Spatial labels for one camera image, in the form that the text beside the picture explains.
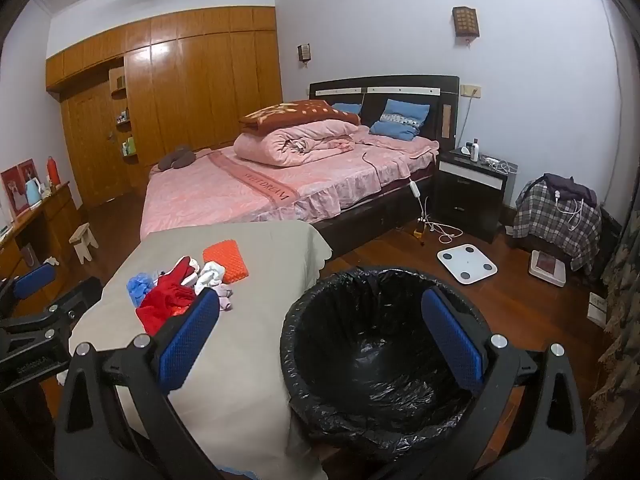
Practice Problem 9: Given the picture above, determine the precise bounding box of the dark wooden headboard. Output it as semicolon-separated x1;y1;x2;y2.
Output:
308;76;460;142

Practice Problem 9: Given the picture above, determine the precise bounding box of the white cable with switch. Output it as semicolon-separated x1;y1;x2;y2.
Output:
409;177;463;241

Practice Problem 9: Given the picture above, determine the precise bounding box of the large blue pillow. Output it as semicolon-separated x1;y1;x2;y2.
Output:
369;99;431;141

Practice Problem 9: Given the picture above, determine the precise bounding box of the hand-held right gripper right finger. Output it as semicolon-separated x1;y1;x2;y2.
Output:
370;285;588;480

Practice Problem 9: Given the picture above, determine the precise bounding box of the folded pink quilt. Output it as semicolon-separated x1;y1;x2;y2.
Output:
234;119;357;167

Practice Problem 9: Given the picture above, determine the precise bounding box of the beige cloth-covered table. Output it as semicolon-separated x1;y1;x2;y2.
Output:
67;220;333;480

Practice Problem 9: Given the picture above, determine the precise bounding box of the white bathroom scale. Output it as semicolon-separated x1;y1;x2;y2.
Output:
437;244;499;286

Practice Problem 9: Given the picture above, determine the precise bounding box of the large wooden wall lamp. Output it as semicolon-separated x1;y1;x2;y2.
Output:
452;6;481;43

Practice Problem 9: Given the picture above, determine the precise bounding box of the white charger cable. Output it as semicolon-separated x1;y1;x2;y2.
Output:
551;189;584;231

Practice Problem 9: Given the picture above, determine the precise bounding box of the white box with red top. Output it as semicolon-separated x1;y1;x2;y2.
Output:
529;249;567;287

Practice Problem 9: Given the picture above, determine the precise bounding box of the small wooden stool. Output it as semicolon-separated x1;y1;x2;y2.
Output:
69;223;99;263

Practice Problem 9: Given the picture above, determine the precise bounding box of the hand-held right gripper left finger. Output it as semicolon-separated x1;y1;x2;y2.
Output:
52;287;236;480

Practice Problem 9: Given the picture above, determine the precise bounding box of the wooden dresser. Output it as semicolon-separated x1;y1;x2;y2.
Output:
0;180;83;311

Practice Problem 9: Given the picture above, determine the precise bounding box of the trash bin with black bag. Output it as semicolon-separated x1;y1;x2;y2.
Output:
280;267;516;463

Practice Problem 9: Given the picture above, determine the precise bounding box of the plaid bag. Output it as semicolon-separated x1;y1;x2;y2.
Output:
514;174;603;273

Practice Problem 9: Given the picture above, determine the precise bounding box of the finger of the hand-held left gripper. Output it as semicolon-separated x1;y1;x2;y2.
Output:
0;262;58;311
0;276;103;341

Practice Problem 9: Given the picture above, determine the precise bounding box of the dark nightstand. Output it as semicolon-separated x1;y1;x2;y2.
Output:
432;146;520;243

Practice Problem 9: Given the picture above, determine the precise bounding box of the white card box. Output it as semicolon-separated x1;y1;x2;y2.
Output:
587;292;608;323

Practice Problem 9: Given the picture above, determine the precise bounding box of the red cloth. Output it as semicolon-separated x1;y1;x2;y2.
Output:
136;256;201;336

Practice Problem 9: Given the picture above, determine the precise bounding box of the dark garment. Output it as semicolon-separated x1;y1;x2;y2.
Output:
542;172;598;206

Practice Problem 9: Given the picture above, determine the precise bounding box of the crumpled white tissue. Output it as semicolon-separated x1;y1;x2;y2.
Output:
194;261;227;295

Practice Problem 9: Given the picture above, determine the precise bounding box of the bed with pink sheet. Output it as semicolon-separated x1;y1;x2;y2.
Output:
140;130;441;261

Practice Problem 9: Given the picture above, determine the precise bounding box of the red picture frame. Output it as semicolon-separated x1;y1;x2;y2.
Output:
0;159;38;221

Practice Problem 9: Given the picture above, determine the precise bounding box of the wooden wardrobe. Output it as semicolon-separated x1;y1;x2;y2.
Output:
45;6;283;206

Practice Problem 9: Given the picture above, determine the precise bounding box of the orange foam net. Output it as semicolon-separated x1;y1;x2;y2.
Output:
202;241;249;285

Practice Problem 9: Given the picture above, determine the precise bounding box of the patterned curtain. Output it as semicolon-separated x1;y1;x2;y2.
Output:
595;200;640;461

